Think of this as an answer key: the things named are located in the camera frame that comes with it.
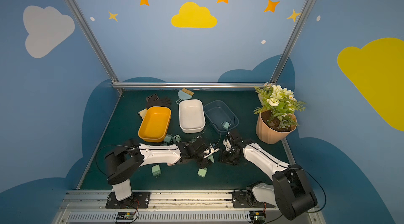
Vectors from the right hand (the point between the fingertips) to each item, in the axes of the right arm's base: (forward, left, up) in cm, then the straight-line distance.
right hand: (223, 159), depth 86 cm
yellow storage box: (+19, +45, -2) cm, 49 cm away
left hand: (+2, +7, 0) cm, 8 cm away
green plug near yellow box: (+11, +28, -2) cm, 30 cm away
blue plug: (+22, -2, 0) cm, 22 cm away
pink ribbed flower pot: (+11, -25, +9) cm, 29 cm away
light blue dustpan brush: (+49, +29, -1) cm, 57 cm away
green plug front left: (-9, +35, 0) cm, 36 cm away
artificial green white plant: (+19, -26, +28) cm, 42 cm away
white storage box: (+27, +20, -1) cm, 34 cm away
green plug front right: (-8, +11, 0) cm, 14 cm away
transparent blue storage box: (+31, 0, -4) cm, 31 cm away
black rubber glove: (+40, +50, 0) cm, 64 cm away
